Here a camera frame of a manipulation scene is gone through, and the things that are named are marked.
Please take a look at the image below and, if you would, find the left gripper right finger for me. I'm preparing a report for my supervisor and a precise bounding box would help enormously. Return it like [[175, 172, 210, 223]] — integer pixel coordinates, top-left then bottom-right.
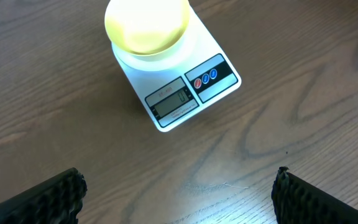
[[271, 167, 358, 224]]

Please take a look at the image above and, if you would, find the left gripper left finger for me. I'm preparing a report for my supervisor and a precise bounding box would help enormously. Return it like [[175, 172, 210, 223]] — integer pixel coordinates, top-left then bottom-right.
[[0, 167, 87, 224]]

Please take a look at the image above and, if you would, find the white digital kitchen scale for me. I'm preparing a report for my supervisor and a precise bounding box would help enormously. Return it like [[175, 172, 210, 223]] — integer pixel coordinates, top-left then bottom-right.
[[112, 11, 242, 132]]

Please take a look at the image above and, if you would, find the yellow bowl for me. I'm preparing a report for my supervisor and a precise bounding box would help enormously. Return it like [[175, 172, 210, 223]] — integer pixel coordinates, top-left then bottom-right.
[[104, 0, 190, 55]]

